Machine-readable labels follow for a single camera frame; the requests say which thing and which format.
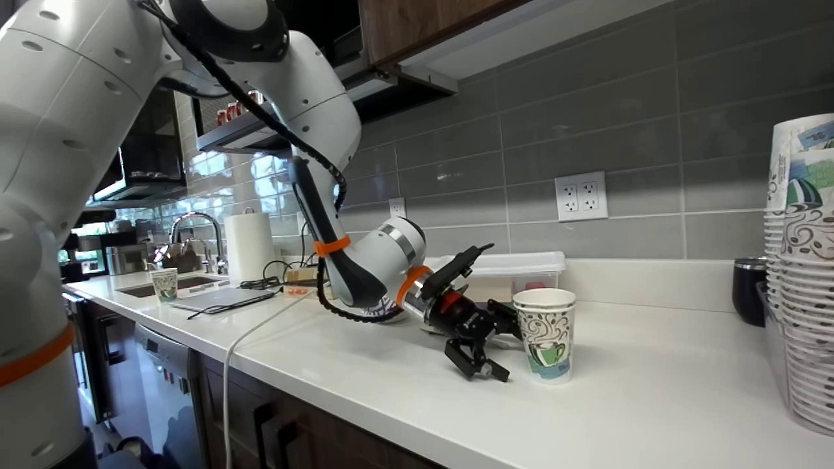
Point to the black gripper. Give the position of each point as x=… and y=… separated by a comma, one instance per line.
x=464, y=318

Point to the large patterned paper cup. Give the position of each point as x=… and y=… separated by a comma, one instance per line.
x=546, y=341

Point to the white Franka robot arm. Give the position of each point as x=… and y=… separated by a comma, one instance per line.
x=53, y=130

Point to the under-cabinet shelf with red cups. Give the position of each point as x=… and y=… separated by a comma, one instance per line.
x=392, y=87

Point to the stack of patterned paper cups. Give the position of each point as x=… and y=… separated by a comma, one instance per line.
x=804, y=288

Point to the clear plastic container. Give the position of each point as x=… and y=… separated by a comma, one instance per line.
x=521, y=263

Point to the wooden box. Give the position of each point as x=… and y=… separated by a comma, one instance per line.
x=301, y=276

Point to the dark wooden lower cabinet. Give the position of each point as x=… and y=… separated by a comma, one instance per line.
x=304, y=430

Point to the black mug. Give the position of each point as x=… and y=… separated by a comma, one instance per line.
x=749, y=290

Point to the white paper towel roll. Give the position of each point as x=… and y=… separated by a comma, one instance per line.
x=248, y=246

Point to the kitchen sink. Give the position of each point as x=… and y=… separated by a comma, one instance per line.
x=195, y=283

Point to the chrome kitchen faucet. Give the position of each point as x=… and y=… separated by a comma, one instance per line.
x=212, y=228

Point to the wooden upper cabinet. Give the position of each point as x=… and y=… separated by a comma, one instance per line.
x=418, y=21

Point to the steel dishwasher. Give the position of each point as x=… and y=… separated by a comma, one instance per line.
x=164, y=391

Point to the small patterned paper cup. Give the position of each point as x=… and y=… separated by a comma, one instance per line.
x=164, y=284

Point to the black coffee machine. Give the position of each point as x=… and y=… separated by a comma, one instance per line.
x=81, y=257

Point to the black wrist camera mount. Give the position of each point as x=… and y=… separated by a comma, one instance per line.
x=459, y=267

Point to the small white wall outlet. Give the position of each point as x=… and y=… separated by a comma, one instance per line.
x=397, y=207

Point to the large white wall outlet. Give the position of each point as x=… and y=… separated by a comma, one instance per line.
x=580, y=197

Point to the black open wall shelf unit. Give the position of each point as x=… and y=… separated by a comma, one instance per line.
x=151, y=146

